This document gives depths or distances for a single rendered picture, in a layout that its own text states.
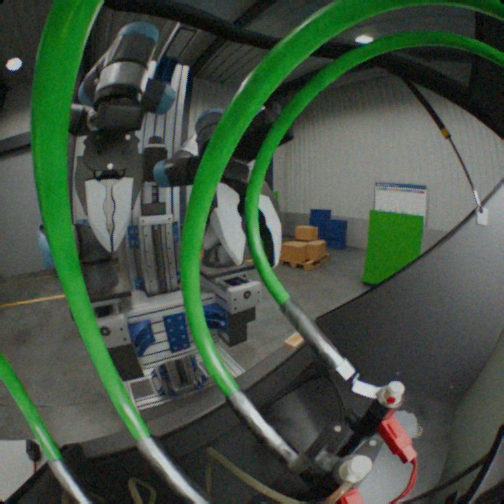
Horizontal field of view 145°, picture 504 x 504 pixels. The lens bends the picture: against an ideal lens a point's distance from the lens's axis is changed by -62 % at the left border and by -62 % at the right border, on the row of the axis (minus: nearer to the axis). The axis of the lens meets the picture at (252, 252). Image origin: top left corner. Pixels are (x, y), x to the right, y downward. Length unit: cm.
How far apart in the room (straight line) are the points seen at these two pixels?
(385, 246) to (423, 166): 387
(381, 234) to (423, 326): 302
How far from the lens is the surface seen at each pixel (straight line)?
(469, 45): 21
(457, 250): 47
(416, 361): 57
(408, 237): 344
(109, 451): 40
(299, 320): 19
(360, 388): 21
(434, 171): 678
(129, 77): 31
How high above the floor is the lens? 128
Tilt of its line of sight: 13 degrees down
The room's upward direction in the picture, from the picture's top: straight up
